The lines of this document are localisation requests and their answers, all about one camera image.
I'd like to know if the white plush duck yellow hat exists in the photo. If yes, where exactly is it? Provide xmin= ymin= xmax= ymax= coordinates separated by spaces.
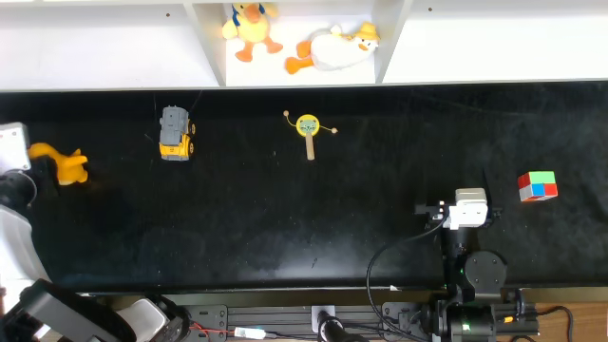
xmin=284 ymin=21 xmax=382 ymax=76

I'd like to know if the white shelf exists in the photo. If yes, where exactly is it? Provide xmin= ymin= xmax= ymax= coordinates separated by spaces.
xmin=0 ymin=0 xmax=608 ymax=93

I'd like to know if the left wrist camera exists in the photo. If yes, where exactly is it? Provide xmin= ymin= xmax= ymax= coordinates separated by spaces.
xmin=0 ymin=122 xmax=32 ymax=175

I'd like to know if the yellow rubber toy animal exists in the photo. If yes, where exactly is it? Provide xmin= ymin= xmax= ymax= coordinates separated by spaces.
xmin=27 ymin=142 xmax=90 ymax=187

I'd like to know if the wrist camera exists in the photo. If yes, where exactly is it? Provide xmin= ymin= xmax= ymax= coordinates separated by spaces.
xmin=0 ymin=122 xmax=32 ymax=175
xmin=443 ymin=187 xmax=490 ymax=231

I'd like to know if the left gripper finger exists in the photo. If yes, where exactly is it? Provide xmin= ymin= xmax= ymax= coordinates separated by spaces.
xmin=28 ymin=156 xmax=62 ymax=196

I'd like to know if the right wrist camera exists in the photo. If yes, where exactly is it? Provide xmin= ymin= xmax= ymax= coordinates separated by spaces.
xmin=443 ymin=187 xmax=490 ymax=231

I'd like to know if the mounting rail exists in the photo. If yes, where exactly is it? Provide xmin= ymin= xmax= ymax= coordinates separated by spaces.
xmin=183 ymin=303 xmax=576 ymax=342

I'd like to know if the many-coloured puzzle cube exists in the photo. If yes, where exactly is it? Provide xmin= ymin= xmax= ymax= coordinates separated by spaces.
xmin=517 ymin=170 xmax=560 ymax=203

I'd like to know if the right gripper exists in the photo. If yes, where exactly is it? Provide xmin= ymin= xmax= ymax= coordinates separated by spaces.
xmin=414 ymin=168 xmax=504 ymax=225

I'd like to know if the yellow wooden rattle drum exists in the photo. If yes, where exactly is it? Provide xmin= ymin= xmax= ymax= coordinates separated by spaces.
xmin=282 ymin=109 xmax=339 ymax=162

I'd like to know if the black cable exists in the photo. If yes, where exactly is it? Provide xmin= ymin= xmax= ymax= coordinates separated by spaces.
xmin=365 ymin=216 xmax=450 ymax=342

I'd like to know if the grey and yellow toy truck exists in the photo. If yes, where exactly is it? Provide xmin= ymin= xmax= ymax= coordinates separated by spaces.
xmin=158 ymin=105 xmax=198 ymax=162

